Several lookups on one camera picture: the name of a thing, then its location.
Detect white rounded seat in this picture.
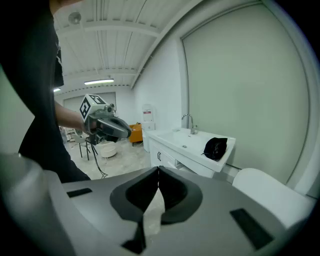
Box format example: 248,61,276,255
231,167,316,229

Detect white panel with red label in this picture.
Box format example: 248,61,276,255
141,103,157,131

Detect person's black shirt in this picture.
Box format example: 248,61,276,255
0,0,91,184

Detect black drawstring bag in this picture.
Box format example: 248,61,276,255
200,136,229,162

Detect white sink vanity cabinet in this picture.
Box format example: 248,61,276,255
144,127,237,179

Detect round ceiling fixture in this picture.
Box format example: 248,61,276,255
68,11,82,25

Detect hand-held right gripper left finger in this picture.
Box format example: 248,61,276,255
61,166,161,255

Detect white round pouf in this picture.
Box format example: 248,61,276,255
100,145,117,159

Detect chrome faucet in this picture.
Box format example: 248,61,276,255
181,113,199,135

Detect orange armchair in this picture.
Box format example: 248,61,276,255
129,122,144,147

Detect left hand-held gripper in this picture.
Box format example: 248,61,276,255
79,93,132,146

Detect white chair with black legs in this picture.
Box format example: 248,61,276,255
71,134,99,161

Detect person's left forearm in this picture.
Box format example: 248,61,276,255
54,101,85,134

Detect black cable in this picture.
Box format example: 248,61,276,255
90,144,109,179

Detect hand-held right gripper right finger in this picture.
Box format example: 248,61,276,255
146,165,287,256

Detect person's left hand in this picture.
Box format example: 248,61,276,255
81,120,98,136

